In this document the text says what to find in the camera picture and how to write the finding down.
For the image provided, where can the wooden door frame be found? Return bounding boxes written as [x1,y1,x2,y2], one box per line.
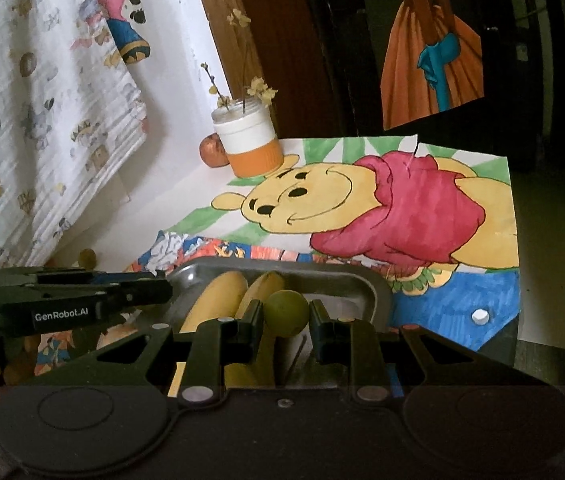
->
[190,0,339,142]

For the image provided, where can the wall poster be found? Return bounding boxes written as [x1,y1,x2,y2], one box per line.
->
[379,0,486,132]

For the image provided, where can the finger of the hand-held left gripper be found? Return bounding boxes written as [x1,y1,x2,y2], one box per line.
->
[25,268,114,289]
[30,278,174,334]

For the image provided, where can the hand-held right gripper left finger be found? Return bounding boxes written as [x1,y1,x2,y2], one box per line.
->
[21,300,266,407]

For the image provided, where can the yellow banana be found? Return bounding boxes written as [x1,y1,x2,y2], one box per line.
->
[167,270,250,397]
[222,270,286,389]

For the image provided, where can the metal tray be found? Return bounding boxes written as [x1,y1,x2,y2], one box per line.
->
[166,257,394,392]

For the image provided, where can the white jar with orange base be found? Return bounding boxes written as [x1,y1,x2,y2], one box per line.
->
[211,101,284,179]

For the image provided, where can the red apple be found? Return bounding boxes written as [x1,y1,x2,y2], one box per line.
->
[199,133,232,168]

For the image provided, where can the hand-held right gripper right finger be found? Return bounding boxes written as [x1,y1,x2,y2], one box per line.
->
[308,299,549,407]

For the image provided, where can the yellow bear drawing sheet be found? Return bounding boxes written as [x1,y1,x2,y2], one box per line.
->
[175,134,522,356]

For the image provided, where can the white printed blanket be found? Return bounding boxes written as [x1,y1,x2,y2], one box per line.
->
[0,0,149,272]

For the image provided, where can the dried yellow flower sprigs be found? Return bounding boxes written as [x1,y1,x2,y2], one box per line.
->
[200,7,279,111]

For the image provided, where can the small brown round fruit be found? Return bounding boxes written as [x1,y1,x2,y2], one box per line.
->
[3,350,38,385]

